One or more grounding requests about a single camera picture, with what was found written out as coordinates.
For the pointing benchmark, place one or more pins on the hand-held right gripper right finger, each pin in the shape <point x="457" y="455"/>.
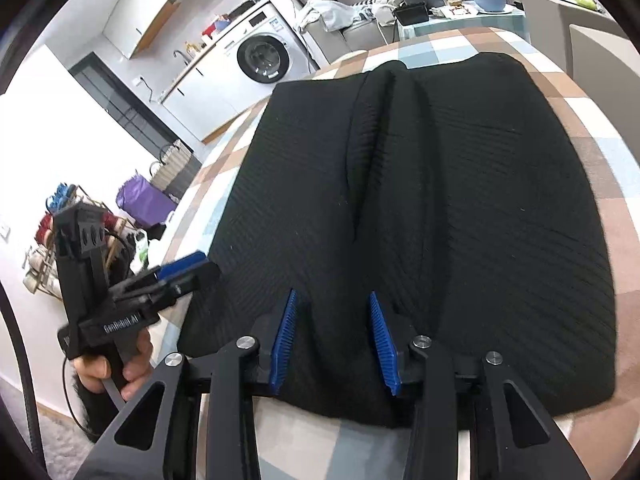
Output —
<point x="382" y="345"/>

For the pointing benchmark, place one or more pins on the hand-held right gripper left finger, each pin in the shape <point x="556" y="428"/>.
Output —
<point x="282" y="345"/>

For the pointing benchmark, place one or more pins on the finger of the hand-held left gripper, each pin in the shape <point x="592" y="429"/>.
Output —
<point x="197" y="277"/>
<point x="182" y="264"/>

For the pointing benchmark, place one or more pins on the black knit sweater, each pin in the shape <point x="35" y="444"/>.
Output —
<point x="425" y="185"/>

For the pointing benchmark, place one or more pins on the person's left forearm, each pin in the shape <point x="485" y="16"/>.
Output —
<point x="92" y="415"/>

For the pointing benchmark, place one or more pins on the pile of light clothes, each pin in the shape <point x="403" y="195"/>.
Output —
<point x="330" y="12"/>

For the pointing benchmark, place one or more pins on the person's left hand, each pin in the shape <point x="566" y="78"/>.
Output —
<point x="132" y="372"/>

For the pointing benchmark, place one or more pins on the white green plastic bag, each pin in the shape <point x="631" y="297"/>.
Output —
<point x="141" y="250"/>

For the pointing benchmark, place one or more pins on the metal storage rack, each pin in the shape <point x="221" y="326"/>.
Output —
<point x="42" y="230"/>

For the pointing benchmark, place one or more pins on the purple bag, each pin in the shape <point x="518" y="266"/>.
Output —
<point x="142" y="200"/>

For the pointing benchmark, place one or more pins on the wicker laundry basket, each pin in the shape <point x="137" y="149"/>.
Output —
<point x="175" y="172"/>

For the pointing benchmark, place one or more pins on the white base cabinet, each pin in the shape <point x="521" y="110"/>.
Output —
<point x="210" y="95"/>

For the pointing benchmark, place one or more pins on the dark glass door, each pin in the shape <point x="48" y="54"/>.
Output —
<point x="115" y="95"/>

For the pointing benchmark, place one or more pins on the white washing machine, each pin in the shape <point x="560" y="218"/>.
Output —
<point x="262" y="57"/>

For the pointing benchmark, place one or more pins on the checkered blanket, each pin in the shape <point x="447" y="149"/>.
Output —
<point x="600" y="170"/>

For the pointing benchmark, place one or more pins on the grey sofa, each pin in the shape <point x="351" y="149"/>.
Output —
<point x="360" y="35"/>

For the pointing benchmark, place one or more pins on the side table with teal cloth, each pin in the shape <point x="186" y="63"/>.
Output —
<point x="450" y="27"/>

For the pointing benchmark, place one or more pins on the black food container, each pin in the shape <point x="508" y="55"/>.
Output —
<point x="411" y="14"/>

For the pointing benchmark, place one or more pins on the white food tray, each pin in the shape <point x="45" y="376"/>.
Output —
<point x="455" y="10"/>

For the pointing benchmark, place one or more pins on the blue bowl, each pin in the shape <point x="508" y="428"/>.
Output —
<point x="487" y="1"/>

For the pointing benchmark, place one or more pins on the white wall cabinet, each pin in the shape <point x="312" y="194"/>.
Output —
<point x="150" y="10"/>

